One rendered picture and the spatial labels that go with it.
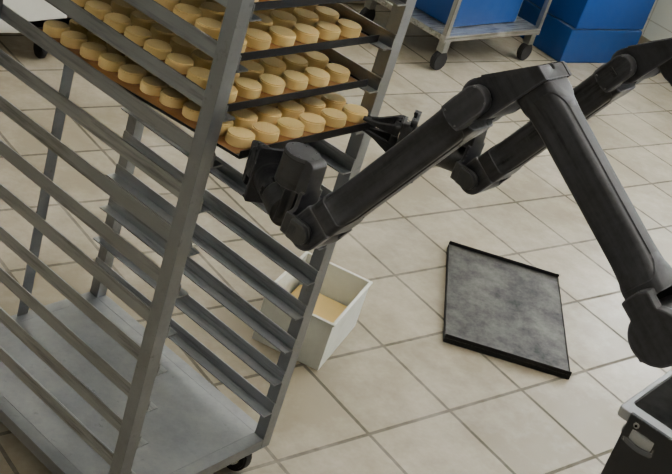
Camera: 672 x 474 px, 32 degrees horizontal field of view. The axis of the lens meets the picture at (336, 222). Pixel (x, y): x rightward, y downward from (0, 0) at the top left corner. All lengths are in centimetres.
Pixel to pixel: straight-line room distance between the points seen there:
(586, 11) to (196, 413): 411
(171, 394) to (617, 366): 161
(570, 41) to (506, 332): 296
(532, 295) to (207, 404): 153
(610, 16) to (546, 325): 301
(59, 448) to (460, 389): 128
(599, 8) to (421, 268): 286
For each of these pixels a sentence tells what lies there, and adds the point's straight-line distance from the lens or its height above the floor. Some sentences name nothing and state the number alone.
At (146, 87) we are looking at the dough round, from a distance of 212.
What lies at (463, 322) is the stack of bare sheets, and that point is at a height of 2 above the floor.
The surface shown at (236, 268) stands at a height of 50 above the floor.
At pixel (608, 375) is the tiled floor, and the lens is 374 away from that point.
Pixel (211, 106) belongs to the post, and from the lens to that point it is 192.
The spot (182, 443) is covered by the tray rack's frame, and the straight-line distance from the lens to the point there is 263.
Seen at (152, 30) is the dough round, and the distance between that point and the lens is 219.
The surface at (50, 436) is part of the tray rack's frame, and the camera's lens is 258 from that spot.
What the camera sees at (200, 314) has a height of 32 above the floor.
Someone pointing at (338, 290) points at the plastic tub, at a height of 9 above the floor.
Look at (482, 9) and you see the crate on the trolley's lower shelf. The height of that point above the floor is 27.
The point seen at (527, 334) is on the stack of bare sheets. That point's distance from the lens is 372.
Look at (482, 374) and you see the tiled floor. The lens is 348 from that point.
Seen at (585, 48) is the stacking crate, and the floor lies 9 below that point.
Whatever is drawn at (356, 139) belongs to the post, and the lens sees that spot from 231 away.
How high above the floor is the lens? 184
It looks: 28 degrees down
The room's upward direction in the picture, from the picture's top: 18 degrees clockwise
